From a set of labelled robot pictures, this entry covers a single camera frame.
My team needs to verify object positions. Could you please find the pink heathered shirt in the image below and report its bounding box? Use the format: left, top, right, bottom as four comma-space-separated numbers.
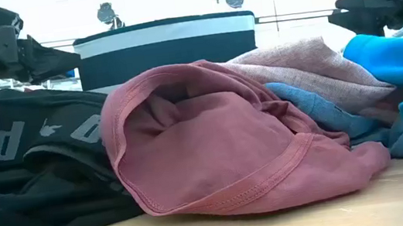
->
216, 27, 403, 148

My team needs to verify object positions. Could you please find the grey-blue denim garment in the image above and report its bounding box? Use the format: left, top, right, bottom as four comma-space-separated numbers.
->
264, 67, 392, 159

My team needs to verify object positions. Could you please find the black garment with grey print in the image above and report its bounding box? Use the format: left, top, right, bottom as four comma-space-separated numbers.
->
0, 72, 147, 226

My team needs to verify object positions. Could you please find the maroon t-shirt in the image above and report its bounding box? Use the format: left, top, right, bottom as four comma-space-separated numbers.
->
93, 37, 397, 226

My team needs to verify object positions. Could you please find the navy white striped fabric bin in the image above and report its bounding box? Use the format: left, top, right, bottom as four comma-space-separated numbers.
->
70, 6, 263, 98

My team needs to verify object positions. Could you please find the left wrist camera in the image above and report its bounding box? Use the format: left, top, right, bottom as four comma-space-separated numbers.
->
0, 0, 26, 41

